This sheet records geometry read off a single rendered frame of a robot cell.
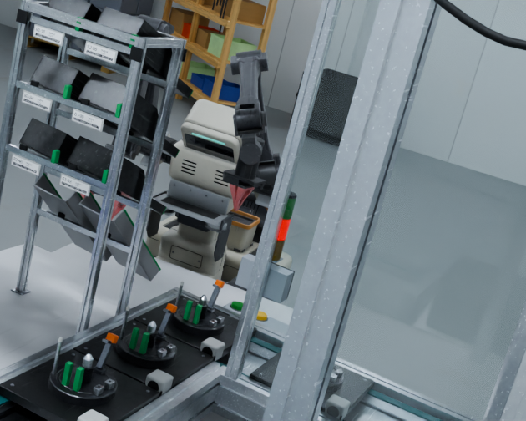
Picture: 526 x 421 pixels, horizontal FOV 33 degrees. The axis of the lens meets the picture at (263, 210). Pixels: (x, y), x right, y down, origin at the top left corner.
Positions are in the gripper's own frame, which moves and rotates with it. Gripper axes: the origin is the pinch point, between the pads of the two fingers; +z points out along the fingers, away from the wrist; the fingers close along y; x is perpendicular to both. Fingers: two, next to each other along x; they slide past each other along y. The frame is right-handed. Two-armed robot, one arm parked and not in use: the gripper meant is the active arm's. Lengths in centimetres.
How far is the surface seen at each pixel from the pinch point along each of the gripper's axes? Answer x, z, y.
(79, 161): -35.8, -7.1, -27.6
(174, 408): -56, 30, 22
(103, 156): -35.4, -10.4, -21.4
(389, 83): -132, -54, 70
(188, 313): -23.0, 23.8, 4.4
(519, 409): -122, -26, 89
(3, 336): -46, 39, -32
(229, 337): -17.6, 27.6, 14.6
